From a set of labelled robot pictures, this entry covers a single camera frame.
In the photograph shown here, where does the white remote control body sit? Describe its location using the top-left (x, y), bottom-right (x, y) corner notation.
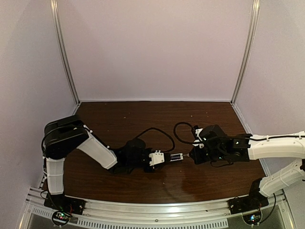
top-left (164, 153), bottom-right (183, 162)

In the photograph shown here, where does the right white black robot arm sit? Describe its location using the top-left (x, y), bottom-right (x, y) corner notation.
top-left (189, 125), bottom-right (305, 210)

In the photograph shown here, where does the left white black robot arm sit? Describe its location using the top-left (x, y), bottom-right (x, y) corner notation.
top-left (41, 115), bottom-right (171, 212)

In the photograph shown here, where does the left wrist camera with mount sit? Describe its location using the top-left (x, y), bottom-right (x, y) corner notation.
top-left (149, 150), bottom-right (165, 167)

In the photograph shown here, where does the right black camera cable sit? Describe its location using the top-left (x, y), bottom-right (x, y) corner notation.
top-left (173, 122), bottom-right (253, 146)

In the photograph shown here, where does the black camera cable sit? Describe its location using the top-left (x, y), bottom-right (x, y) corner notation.
top-left (173, 122), bottom-right (253, 146)
top-left (133, 127), bottom-right (176, 153)

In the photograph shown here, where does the left black camera cable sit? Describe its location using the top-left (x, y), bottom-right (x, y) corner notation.
top-left (133, 127), bottom-right (176, 153)

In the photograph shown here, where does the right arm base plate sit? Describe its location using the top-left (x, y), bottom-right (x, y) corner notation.
top-left (227, 196), bottom-right (269, 215)

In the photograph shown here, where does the perforated white cable duct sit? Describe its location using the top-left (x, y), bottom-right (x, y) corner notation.
top-left (30, 207), bottom-right (229, 229)

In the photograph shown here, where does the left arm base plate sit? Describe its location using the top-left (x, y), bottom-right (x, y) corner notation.
top-left (44, 195), bottom-right (86, 215)

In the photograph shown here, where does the aluminium front rail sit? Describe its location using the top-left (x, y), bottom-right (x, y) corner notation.
top-left (17, 187), bottom-right (296, 229)

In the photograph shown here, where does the right aluminium frame post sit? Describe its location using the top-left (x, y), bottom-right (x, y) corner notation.
top-left (231, 0), bottom-right (260, 106)

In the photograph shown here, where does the aluminium frame post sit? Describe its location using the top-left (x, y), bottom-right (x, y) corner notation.
top-left (231, 0), bottom-right (260, 106)
top-left (50, 0), bottom-right (81, 105)

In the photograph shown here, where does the left aluminium frame post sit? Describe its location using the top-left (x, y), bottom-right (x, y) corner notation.
top-left (50, 0), bottom-right (81, 105)

